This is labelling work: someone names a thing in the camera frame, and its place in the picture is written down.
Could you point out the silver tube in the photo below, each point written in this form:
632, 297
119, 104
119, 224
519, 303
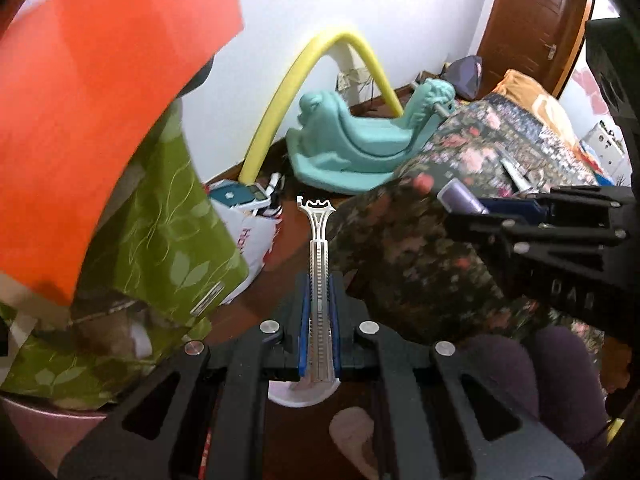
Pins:
515, 170

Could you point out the white disposable razor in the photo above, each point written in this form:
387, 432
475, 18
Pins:
319, 260

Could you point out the orange blanket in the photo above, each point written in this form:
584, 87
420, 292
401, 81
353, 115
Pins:
540, 105

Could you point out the yellow foam tube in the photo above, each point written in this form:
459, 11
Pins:
280, 105

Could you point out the brown wooden door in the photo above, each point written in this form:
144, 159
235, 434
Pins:
530, 15

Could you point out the pink basin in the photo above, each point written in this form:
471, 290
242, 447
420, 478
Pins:
45, 440

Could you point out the wardrobe with heart stickers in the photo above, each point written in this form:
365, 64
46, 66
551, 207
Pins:
587, 85

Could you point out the green leaf-print bag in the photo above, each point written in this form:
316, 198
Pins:
165, 230

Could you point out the blue flat box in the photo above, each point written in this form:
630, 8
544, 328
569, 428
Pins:
235, 194

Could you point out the grey cloth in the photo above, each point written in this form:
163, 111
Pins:
200, 77

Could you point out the white power strip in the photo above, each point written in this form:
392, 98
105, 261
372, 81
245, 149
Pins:
352, 79

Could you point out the white trash bin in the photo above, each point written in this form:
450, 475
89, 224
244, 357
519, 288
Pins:
300, 396

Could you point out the pale pink slipper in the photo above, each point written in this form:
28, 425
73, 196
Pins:
352, 440

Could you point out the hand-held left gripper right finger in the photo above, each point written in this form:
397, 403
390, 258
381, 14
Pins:
336, 330

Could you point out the person's purple pants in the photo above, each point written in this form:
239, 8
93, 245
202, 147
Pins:
505, 375

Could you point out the floral blanket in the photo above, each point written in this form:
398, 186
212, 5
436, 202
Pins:
415, 255

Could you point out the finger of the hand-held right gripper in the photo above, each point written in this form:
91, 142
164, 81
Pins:
575, 200
530, 240

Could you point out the teal rocking toy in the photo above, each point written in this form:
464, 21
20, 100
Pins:
350, 145

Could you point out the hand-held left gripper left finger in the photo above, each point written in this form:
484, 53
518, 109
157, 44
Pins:
303, 330

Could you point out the purple bag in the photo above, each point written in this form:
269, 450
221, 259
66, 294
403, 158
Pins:
465, 77

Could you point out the white plastic bag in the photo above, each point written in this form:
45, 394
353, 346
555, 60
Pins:
255, 245

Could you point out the orange box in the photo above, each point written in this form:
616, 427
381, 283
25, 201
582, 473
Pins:
85, 110

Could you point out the white toy cabinet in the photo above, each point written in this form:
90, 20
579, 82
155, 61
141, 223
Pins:
605, 147

